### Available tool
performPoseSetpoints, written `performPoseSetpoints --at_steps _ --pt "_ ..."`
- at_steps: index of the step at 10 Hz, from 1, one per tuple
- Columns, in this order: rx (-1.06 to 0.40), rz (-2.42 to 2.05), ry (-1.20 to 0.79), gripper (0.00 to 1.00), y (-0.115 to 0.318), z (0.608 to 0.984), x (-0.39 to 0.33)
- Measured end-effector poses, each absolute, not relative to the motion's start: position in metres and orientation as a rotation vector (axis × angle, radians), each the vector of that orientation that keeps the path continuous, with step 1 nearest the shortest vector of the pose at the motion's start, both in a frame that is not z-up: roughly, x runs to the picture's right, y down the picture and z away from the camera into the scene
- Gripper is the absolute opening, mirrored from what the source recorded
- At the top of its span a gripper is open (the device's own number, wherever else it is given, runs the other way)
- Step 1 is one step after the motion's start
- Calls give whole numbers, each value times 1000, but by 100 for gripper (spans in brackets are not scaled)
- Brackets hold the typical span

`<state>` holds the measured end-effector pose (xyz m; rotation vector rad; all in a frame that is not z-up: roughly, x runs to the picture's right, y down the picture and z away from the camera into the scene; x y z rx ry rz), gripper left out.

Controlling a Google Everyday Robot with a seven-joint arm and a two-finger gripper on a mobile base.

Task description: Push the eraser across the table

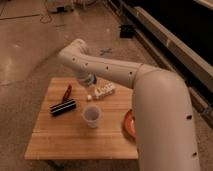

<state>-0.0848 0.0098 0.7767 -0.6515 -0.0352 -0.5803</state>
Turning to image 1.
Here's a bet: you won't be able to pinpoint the red handled tool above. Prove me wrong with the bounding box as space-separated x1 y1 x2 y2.
62 85 72 102

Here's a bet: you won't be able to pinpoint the orange bowl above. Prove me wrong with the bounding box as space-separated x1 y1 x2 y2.
123 110 136 139

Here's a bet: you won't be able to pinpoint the black box on floor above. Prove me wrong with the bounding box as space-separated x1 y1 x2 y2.
120 25 134 38

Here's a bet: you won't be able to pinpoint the wooden table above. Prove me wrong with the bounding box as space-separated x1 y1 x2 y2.
24 77 138 160

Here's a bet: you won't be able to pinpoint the black cable on floor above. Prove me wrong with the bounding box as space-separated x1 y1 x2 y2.
39 0 54 24

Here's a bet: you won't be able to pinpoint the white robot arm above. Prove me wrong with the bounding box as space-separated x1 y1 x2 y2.
58 39 200 171

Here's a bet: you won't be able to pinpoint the white toy blocks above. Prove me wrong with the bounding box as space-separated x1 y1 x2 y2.
87 82 116 101

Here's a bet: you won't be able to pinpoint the black striped eraser block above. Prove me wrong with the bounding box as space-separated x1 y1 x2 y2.
50 99 76 117

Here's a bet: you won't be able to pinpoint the blue tape cross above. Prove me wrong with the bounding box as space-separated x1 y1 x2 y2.
100 48 112 56

